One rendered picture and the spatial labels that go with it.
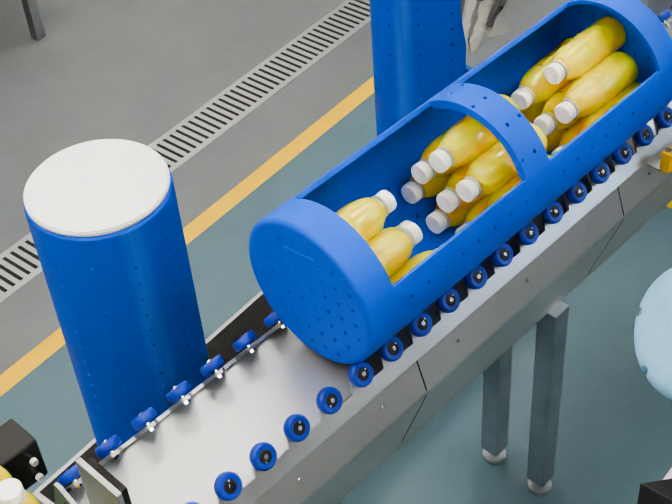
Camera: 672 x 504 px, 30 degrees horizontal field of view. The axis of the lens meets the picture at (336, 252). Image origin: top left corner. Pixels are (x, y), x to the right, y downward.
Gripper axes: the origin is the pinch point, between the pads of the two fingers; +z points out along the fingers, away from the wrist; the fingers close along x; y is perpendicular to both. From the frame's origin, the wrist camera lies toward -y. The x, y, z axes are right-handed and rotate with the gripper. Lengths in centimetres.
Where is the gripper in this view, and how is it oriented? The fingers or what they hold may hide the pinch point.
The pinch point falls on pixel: (469, 44)
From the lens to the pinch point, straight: 200.6
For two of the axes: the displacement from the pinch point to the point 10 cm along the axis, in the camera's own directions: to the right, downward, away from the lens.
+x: -5.5, -4.0, 7.4
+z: -2.2, 9.2, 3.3
